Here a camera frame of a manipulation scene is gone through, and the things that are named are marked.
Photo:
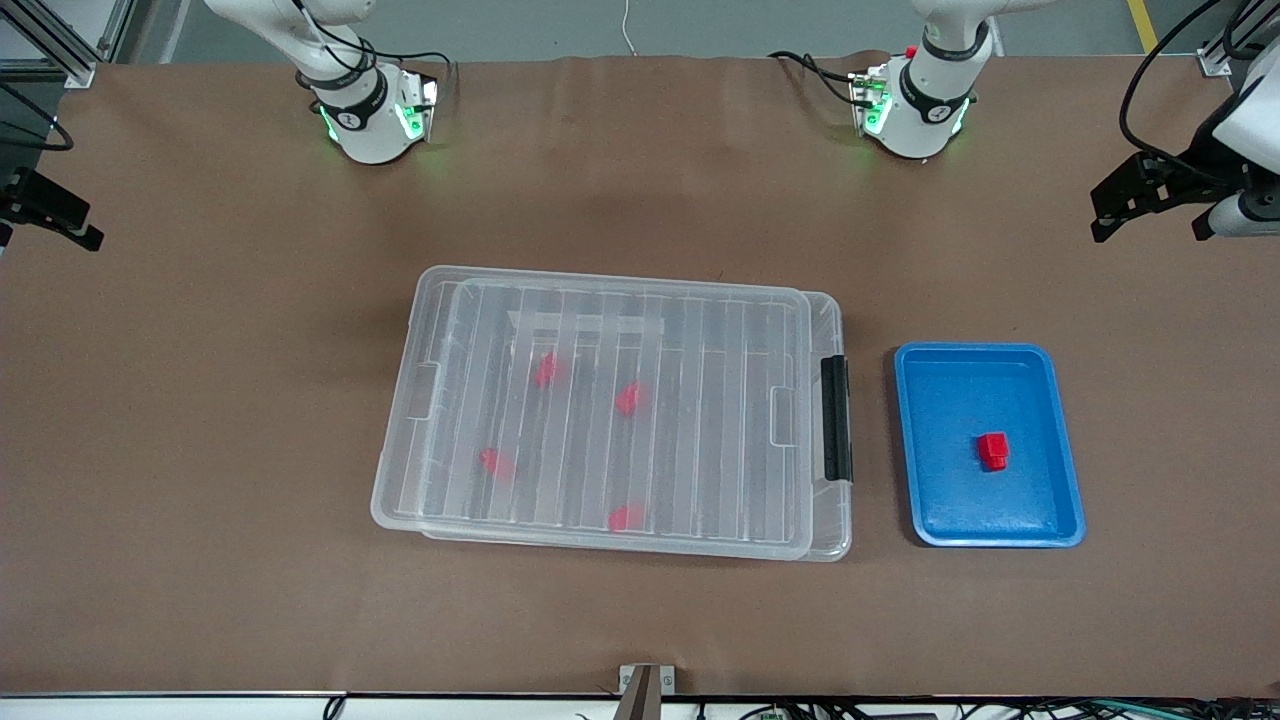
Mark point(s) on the clear plastic storage box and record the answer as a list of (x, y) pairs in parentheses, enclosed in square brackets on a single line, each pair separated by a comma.
[(835, 520)]

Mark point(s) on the aluminium frame profile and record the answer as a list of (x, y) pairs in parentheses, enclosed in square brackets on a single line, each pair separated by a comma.
[(60, 40), (1240, 40)]

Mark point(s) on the metal table edge bracket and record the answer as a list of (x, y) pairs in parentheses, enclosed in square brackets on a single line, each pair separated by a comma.
[(645, 690)]

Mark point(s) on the blue plastic tray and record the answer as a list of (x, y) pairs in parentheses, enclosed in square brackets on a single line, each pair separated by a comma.
[(985, 500)]

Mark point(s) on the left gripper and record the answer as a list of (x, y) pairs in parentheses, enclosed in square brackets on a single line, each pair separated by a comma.
[(1186, 179)]

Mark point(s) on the clear ribbed box lid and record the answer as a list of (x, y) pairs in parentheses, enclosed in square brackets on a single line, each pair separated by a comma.
[(590, 410)]

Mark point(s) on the red toy block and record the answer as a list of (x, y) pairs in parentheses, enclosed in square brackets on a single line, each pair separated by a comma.
[(626, 517), (495, 462), (993, 450), (545, 369), (628, 398)]

